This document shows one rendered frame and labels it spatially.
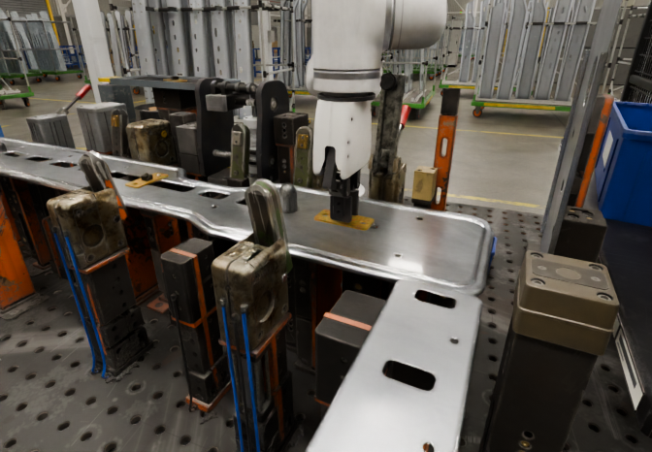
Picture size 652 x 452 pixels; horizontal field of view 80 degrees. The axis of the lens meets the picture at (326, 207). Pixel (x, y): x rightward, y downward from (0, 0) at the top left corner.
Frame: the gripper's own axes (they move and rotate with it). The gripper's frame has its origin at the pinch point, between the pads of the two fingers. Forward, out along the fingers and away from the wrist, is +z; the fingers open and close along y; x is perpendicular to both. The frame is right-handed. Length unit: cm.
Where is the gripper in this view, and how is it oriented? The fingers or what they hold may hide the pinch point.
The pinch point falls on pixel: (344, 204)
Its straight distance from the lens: 55.7
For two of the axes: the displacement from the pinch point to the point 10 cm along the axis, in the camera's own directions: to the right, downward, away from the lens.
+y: -4.3, 3.6, -8.3
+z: 0.0, 9.2, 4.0
